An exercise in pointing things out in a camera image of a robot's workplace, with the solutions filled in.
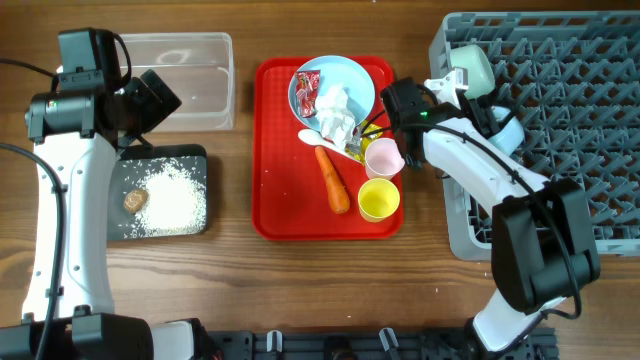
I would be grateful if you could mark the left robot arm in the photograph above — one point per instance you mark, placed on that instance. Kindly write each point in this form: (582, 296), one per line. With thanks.
(94, 109)

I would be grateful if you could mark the grey dishwasher rack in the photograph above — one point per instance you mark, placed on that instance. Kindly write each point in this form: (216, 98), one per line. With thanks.
(574, 80)

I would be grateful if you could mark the light blue plate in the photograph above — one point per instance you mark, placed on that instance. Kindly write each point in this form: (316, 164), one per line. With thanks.
(335, 69)

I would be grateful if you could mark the white plastic spoon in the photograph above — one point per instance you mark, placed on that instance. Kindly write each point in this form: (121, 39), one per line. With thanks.
(313, 138)

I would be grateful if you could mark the black rectangular waste tray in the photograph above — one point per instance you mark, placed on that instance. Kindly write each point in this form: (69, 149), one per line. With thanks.
(165, 165)

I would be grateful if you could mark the orange carrot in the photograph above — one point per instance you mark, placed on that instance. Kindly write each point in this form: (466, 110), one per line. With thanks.
(338, 198)

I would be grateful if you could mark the red snack wrapper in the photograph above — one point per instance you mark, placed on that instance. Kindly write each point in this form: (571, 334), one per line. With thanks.
(306, 91)

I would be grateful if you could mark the clear plastic storage bin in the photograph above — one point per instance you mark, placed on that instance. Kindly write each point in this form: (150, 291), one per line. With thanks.
(198, 67)

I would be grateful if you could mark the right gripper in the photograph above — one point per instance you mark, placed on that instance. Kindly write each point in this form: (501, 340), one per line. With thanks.
(482, 119)

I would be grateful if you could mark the yellow cup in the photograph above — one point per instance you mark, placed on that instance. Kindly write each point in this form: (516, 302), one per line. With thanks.
(378, 199)

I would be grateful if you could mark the yellow silver snack wrapper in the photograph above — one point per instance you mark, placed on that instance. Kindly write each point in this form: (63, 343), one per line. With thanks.
(357, 146)

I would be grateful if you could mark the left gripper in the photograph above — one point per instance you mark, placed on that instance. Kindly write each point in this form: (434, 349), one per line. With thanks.
(155, 110)

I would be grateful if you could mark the brown mushroom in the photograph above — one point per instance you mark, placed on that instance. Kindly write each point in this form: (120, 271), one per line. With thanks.
(135, 200)

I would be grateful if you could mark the white rice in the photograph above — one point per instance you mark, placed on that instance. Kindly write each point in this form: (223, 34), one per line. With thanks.
(172, 202)

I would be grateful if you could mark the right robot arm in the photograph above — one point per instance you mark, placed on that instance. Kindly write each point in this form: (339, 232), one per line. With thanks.
(543, 251)

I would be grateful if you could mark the light blue bowl with mushroom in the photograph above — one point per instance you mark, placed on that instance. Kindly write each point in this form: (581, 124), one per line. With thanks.
(481, 80)

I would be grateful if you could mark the light blue bowl with rice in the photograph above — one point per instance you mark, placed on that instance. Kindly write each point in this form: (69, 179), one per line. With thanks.
(510, 133)

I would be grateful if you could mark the crumpled white tissue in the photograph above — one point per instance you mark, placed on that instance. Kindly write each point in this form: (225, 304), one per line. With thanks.
(336, 121)

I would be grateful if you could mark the red serving tray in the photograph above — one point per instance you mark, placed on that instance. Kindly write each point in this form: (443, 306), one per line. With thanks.
(289, 197)

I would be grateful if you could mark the pink cup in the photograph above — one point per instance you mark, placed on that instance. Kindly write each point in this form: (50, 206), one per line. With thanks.
(383, 159)

